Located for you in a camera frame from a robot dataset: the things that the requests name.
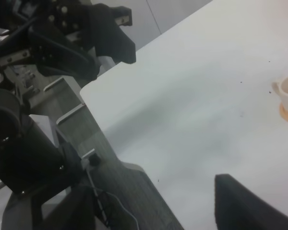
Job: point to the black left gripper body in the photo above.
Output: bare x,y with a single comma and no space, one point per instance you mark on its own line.
69,17

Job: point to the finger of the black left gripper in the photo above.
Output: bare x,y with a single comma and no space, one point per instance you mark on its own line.
51,52
108,38

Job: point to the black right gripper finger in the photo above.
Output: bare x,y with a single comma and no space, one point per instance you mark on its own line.
237,208

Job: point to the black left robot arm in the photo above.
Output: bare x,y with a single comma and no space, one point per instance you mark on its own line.
45,180

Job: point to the orange coaster near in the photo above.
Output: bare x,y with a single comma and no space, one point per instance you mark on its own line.
283,112

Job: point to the grey table leg frame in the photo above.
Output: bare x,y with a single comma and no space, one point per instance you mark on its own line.
67,109

